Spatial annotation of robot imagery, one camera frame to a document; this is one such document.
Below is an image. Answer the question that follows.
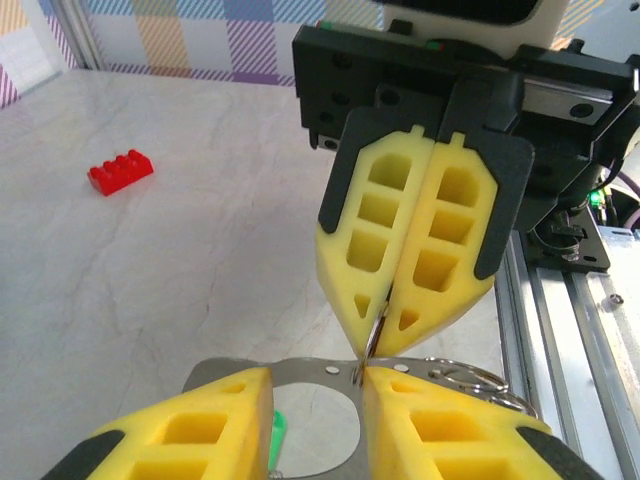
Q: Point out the metal keyring with rings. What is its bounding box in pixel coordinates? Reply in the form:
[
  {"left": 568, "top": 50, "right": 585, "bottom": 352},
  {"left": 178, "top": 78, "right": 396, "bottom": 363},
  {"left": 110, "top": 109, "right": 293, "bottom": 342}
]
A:
[{"left": 181, "top": 299, "right": 543, "bottom": 480}]

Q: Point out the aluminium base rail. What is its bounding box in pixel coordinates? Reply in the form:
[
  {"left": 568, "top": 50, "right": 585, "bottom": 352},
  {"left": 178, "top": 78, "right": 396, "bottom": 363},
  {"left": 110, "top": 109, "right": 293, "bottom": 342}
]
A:
[{"left": 493, "top": 219, "right": 640, "bottom": 480}]

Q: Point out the aluminium corner post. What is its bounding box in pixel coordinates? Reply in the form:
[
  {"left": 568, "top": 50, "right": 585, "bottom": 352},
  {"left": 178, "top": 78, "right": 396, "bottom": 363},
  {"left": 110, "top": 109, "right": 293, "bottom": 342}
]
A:
[{"left": 53, "top": 0, "right": 107, "bottom": 72}]

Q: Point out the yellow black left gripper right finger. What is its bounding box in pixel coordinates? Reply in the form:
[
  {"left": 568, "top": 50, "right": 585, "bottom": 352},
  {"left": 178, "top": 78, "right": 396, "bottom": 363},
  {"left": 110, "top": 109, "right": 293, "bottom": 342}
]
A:
[{"left": 361, "top": 366, "right": 607, "bottom": 480}]

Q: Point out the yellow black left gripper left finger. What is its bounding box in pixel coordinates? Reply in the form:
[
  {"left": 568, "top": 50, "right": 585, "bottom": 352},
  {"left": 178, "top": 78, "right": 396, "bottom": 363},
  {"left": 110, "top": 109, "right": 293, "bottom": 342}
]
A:
[{"left": 41, "top": 366, "right": 276, "bottom": 480}]

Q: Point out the small red toy brick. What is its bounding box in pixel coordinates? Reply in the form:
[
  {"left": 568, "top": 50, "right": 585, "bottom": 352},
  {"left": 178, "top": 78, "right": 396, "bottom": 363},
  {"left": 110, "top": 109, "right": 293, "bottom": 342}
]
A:
[{"left": 86, "top": 148, "right": 156, "bottom": 198}]

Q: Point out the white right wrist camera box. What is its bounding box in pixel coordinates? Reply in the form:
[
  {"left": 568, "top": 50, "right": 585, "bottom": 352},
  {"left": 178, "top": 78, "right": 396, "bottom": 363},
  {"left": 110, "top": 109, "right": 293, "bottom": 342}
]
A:
[{"left": 377, "top": 0, "right": 572, "bottom": 58}]

